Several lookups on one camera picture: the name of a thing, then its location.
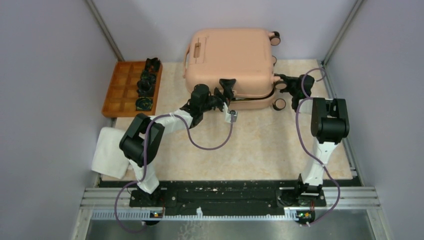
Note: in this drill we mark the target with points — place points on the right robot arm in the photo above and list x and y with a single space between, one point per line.
329 125

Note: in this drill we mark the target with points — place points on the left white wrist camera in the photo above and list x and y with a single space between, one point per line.
230 116

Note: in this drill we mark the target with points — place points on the white cloth under left arm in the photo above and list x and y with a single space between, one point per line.
108 158

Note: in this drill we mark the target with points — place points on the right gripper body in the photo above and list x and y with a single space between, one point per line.
291 84

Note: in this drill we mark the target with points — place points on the rolled yellow green tie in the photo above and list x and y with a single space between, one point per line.
144 104

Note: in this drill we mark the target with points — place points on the rolled dark brown tie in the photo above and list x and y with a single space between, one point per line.
145 89

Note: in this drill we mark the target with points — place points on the rolled dark tie top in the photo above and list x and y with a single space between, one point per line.
152 65

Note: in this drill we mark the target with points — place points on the aluminium rail frame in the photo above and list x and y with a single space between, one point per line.
351 213

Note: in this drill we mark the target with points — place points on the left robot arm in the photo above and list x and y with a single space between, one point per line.
141 141

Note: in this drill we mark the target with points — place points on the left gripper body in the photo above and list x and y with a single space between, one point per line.
217 100

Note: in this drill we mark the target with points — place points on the pink suitcase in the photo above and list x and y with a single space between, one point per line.
244 54

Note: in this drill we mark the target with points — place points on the wooden compartment tray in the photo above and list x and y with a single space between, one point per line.
122 90

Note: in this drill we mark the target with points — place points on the rolled green patterned tie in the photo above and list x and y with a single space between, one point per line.
147 78

